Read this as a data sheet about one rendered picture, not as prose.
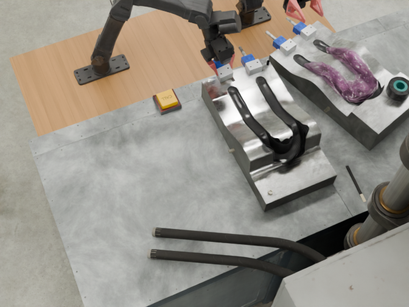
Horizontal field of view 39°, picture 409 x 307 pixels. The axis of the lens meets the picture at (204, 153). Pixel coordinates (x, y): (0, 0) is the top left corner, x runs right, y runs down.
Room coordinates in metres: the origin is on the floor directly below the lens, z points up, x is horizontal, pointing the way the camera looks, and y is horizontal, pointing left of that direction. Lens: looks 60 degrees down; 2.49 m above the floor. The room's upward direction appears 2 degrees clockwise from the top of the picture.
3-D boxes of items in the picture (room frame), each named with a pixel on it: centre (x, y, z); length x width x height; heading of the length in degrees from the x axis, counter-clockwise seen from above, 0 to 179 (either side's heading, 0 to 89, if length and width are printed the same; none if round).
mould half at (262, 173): (1.05, -0.21, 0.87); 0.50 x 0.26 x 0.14; 26
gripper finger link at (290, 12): (1.27, -0.29, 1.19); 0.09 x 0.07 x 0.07; 26
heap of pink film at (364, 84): (1.28, -0.49, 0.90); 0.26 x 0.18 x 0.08; 43
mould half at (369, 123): (1.28, -0.49, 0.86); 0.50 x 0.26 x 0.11; 43
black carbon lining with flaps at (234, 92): (1.07, -0.21, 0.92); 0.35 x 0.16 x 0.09; 26
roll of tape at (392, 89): (1.18, -0.66, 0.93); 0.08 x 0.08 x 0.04
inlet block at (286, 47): (1.44, -0.26, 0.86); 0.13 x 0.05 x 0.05; 43
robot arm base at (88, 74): (1.32, 0.39, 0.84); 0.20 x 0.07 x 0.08; 116
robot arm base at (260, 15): (1.59, -0.15, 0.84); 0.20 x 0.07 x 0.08; 116
